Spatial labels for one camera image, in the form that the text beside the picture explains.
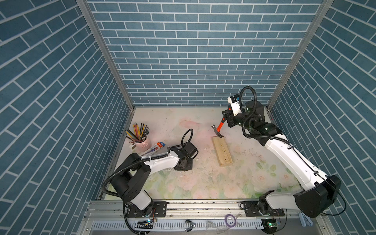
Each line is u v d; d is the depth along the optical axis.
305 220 0.69
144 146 0.89
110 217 0.73
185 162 0.66
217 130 0.87
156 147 0.96
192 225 0.69
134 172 0.44
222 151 0.91
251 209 0.73
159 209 0.74
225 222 0.71
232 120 0.65
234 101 0.62
